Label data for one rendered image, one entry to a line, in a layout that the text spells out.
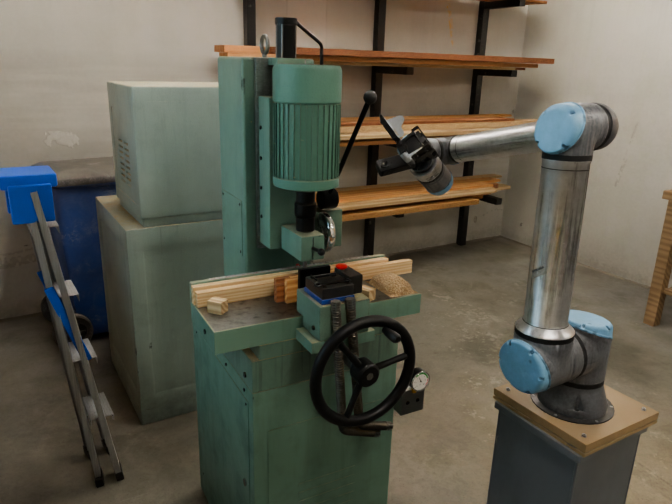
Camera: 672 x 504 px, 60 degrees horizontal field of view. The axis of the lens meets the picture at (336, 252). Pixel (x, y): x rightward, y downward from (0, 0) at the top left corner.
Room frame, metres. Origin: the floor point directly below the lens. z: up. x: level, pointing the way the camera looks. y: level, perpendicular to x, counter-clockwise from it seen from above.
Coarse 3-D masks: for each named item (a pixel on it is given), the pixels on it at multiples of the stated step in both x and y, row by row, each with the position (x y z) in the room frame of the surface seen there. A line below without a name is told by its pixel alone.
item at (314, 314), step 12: (300, 288) 1.39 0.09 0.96; (300, 300) 1.37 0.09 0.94; (312, 300) 1.32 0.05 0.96; (360, 300) 1.33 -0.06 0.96; (300, 312) 1.37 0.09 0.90; (312, 312) 1.31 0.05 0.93; (324, 312) 1.28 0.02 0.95; (360, 312) 1.33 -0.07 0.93; (312, 324) 1.31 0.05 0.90; (324, 324) 1.28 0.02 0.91; (324, 336) 1.28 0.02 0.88
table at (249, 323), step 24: (192, 312) 1.41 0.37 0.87; (240, 312) 1.36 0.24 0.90; (264, 312) 1.37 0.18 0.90; (288, 312) 1.37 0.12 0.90; (384, 312) 1.47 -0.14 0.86; (408, 312) 1.51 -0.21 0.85; (216, 336) 1.25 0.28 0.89; (240, 336) 1.28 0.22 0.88; (264, 336) 1.31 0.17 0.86; (288, 336) 1.34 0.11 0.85; (312, 336) 1.30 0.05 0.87; (360, 336) 1.33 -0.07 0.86
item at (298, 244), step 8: (288, 224) 1.60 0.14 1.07; (288, 232) 1.55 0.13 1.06; (296, 232) 1.53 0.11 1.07; (304, 232) 1.53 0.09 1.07; (312, 232) 1.53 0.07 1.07; (288, 240) 1.55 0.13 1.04; (296, 240) 1.51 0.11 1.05; (304, 240) 1.48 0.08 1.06; (312, 240) 1.50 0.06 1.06; (320, 240) 1.51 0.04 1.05; (288, 248) 1.55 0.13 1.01; (296, 248) 1.51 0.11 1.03; (304, 248) 1.48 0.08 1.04; (296, 256) 1.51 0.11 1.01; (304, 256) 1.48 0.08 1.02; (312, 256) 1.50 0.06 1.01; (320, 256) 1.51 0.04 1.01
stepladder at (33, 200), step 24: (0, 168) 1.84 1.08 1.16; (24, 168) 1.85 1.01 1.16; (48, 168) 1.87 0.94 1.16; (24, 192) 1.73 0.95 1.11; (48, 192) 1.77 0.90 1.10; (24, 216) 1.73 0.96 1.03; (48, 216) 1.77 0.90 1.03; (48, 240) 1.75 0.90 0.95; (48, 264) 1.78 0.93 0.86; (48, 288) 1.75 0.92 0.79; (72, 288) 1.86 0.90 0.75; (72, 312) 1.77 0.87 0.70; (72, 336) 1.78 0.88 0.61; (72, 360) 1.79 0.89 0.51; (96, 360) 1.84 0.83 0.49; (72, 384) 1.76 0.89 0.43; (96, 408) 1.79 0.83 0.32; (96, 456) 1.80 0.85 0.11; (96, 480) 1.77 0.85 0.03
